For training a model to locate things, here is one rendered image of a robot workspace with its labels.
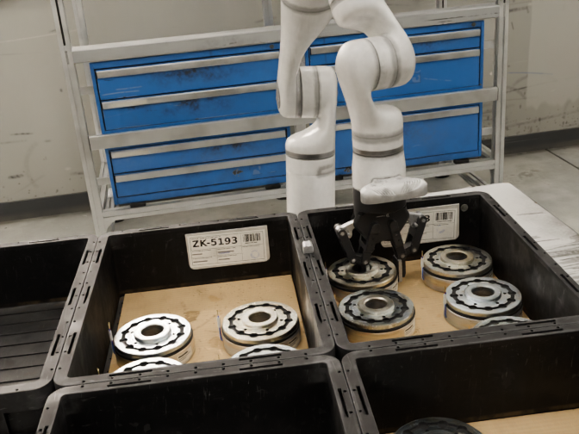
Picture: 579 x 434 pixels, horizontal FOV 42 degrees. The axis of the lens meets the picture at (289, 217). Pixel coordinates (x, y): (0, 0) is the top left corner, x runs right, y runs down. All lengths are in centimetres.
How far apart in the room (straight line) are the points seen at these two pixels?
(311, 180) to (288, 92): 17
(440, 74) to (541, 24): 121
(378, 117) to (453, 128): 218
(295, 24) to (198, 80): 168
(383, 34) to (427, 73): 205
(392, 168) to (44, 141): 298
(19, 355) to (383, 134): 58
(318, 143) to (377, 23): 38
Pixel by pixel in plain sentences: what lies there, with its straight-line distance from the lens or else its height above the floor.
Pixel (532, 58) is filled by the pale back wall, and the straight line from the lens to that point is 422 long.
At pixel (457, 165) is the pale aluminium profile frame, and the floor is 30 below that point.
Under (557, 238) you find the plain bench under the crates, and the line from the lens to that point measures 161.
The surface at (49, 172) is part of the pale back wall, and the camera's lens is 391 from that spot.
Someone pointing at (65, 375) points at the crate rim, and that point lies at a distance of 84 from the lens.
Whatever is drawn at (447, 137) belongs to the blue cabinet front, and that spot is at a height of 42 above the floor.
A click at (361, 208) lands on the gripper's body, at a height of 97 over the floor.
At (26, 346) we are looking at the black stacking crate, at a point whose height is 83.
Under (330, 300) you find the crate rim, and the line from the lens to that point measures 90.
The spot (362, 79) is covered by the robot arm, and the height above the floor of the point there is 115.
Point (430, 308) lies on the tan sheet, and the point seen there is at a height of 83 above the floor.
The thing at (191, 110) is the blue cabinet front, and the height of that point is 66.
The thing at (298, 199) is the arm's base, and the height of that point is 86.
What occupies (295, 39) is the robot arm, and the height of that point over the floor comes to 116.
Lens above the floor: 137
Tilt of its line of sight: 23 degrees down
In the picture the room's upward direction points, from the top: 5 degrees counter-clockwise
